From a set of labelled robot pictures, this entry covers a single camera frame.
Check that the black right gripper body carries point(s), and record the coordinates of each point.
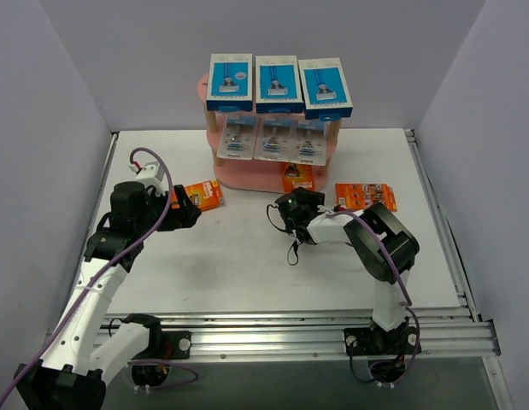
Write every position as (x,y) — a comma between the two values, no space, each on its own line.
(305,202)

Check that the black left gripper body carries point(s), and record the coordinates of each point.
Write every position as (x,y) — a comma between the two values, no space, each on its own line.
(174,209)

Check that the orange razor cartridge box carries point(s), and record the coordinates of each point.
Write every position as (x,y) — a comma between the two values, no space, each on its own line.
(355,197)

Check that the clear blister razor pack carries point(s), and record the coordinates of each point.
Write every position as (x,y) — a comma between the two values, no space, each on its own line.
(308,143)

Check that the white Gillette pack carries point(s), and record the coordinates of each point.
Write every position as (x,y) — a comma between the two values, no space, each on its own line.
(273,141)
(238,138)

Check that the blue Harry's razor box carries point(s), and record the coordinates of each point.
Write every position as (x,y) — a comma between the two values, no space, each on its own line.
(325,91)

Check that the blue Harry's box front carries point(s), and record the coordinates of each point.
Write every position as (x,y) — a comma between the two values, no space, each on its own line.
(278,85)

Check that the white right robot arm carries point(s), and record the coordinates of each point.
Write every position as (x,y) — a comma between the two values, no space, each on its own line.
(387,251)

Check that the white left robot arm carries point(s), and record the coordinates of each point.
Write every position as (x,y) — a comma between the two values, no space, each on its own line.
(69,373)

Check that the pink three-tier shelf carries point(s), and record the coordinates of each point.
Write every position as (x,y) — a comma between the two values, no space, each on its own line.
(257,175)

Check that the orange Gillette Fusion box left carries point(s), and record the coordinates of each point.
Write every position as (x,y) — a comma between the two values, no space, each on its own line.
(205,195)

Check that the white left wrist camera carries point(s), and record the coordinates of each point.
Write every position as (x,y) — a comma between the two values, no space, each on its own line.
(151,175)

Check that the aluminium front rail frame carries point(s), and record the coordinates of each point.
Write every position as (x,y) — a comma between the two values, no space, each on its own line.
(232,282)

